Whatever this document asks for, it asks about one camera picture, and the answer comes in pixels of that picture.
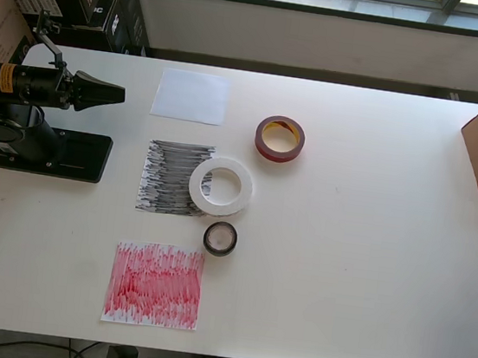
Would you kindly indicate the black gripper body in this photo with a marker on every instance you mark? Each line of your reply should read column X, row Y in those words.
column 64, row 90

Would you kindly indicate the red tape roll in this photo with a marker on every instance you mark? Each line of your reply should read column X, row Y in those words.
column 277, row 155

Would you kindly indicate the red scribbled paper sheet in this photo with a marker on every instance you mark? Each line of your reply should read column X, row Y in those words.
column 151, row 286

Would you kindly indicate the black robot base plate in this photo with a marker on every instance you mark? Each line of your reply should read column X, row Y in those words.
column 84, row 160

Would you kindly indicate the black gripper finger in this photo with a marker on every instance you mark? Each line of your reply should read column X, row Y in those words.
column 102, row 87
column 104, row 101

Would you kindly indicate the white tape roll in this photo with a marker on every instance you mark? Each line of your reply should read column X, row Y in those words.
column 241, row 197

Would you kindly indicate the blank white paper sheet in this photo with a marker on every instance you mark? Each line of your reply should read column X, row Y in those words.
column 188, row 96

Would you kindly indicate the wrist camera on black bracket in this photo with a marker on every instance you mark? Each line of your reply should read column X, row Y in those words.
column 44, row 23

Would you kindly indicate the black scribbled paper sheet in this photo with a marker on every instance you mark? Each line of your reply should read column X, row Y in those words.
column 165, row 178

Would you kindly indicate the small black tape roll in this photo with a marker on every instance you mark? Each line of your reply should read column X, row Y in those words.
column 219, row 252

